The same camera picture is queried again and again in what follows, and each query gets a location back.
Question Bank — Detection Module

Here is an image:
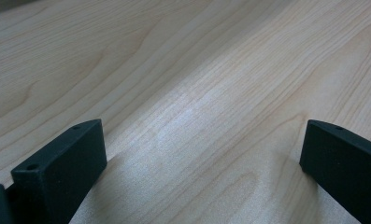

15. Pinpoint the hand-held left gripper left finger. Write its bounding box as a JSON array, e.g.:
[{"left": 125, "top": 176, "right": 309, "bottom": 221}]
[{"left": 5, "top": 119, "right": 108, "bottom": 224}]

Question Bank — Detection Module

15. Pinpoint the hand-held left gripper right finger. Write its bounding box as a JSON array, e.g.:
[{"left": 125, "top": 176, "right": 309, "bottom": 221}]
[{"left": 299, "top": 119, "right": 371, "bottom": 224}]

